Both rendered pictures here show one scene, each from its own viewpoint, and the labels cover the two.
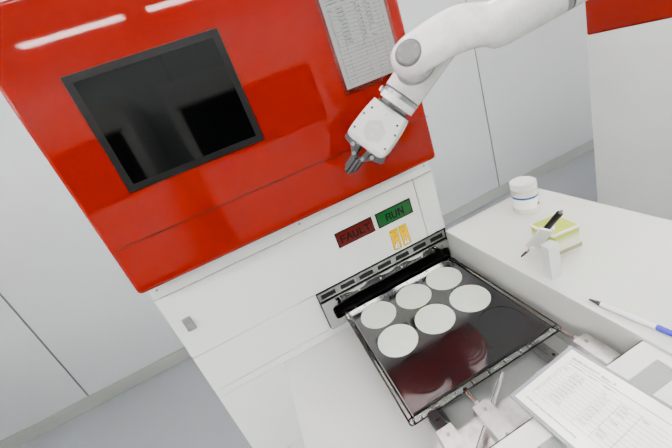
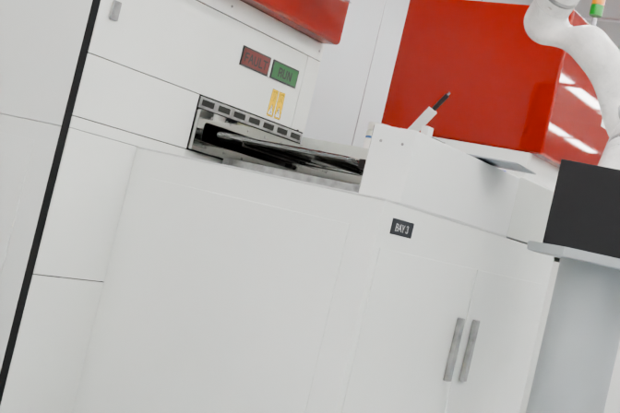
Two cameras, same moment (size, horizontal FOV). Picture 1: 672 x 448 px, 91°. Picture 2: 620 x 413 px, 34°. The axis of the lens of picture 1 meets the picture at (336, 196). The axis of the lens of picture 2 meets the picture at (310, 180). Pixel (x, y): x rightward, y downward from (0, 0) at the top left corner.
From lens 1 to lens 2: 2.07 m
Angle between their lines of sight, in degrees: 49
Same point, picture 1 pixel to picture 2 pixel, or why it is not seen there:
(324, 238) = (236, 41)
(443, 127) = not seen: hidden behind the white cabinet
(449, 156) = not seen: hidden behind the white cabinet
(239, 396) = (83, 147)
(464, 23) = not seen: outside the picture
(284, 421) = (88, 231)
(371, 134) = not seen: outside the picture
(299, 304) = (184, 89)
